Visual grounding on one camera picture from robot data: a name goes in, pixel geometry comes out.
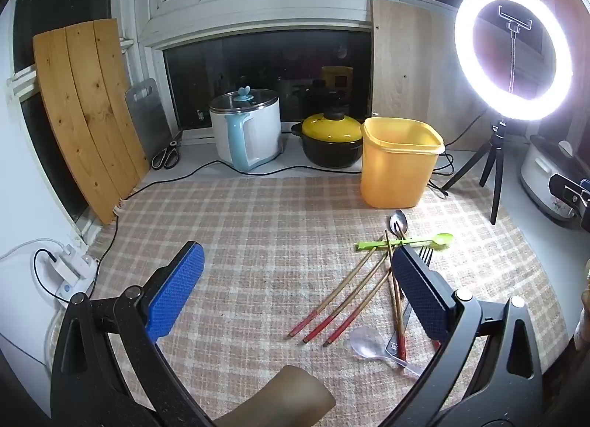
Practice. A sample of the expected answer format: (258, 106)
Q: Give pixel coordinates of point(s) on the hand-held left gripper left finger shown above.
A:
(177, 284)

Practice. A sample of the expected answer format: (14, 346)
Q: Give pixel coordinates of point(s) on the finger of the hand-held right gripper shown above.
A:
(564, 194)

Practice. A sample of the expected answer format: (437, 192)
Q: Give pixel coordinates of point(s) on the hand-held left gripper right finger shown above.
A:
(417, 291)

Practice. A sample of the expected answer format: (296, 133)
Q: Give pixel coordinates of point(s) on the red wooden chopstick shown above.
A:
(343, 305)
(332, 295)
(357, 314)
(395, 298)

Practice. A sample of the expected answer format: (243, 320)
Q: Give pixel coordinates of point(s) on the metal fork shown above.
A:
(426, 255)

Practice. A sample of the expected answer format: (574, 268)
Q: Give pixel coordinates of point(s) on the green plastic spoon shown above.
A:
(440, 239)

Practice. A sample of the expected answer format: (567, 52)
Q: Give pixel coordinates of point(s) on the metal spoon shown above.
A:
(401, 217)
(395, 228)

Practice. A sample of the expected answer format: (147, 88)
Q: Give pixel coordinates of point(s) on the clear plastic spoon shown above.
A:
(366, 341)

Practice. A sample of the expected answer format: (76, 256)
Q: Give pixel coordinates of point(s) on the yellow plastic container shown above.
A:
(392, 169)

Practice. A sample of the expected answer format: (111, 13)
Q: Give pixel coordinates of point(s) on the white floral cooker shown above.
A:
(534, 173)

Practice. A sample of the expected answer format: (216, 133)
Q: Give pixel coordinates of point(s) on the black tripod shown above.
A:
(498, 164)

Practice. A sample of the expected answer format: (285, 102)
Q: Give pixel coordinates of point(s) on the checkered tablecloth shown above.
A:
(258, 247)

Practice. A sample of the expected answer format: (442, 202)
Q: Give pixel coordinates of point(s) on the white power strip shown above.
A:
(78, 270)

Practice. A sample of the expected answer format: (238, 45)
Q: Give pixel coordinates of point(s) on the brown rounded object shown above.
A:
(281, 394)

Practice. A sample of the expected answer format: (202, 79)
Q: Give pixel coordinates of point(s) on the grey cutting board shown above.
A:
(152, 118)

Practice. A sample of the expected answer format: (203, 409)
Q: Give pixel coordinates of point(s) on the white and blue electric kettle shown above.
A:
(258, 132)

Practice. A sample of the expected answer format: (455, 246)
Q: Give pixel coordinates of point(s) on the phone holder on gooseneck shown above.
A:
(515, 23)

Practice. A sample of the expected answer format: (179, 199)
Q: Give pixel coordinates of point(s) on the black pot with yellow lid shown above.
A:
(329, 129)

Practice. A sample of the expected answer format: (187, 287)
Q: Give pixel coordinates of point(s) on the wooden plank board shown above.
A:
(87, 109)

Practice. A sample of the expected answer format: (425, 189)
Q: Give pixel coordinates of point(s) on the light wood panel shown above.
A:
(415, 63)

